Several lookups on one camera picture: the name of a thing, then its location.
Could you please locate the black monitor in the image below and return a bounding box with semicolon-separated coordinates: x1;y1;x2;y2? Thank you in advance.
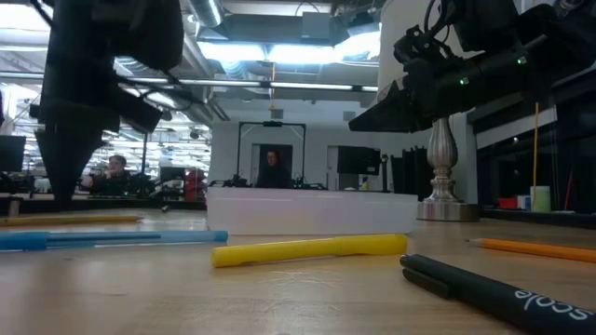
335;144;382;178
0;134;27;173

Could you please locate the blue pen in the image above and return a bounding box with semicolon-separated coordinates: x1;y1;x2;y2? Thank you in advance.
0;230;230;253

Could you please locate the silver lamp white shade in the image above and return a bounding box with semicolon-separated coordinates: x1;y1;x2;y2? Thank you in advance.
377;0;481;223

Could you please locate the black gantry frame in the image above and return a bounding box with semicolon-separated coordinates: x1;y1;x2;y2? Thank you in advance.
236;120;307;188
139;129;151;187

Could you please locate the black pen white print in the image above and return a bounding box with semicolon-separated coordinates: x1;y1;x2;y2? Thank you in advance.
399;254;596;335

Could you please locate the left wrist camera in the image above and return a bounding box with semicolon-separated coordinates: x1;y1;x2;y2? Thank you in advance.
115;86;165;135

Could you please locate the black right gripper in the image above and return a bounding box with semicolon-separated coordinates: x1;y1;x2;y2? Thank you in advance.
348;25;497;134

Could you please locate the yellow highlighter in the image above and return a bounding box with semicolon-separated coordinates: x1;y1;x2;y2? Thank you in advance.
211;234;409;270

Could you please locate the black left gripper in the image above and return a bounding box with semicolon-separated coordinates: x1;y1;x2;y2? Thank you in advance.
30;0;122;208

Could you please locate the yellow pen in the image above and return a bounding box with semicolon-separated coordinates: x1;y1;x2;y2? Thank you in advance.
0;214;144;228

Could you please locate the person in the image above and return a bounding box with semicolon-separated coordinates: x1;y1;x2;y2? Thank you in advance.
254;148;293;190
79;154;137;197

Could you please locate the black aluminium table frame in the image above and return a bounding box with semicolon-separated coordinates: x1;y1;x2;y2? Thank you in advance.
0;194;596;230

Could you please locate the clear plastic supply box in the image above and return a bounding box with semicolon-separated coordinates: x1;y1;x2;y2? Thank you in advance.
205;186;419;236

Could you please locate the orange pencil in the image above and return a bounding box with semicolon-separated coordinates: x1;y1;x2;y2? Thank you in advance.
467;237;596;265

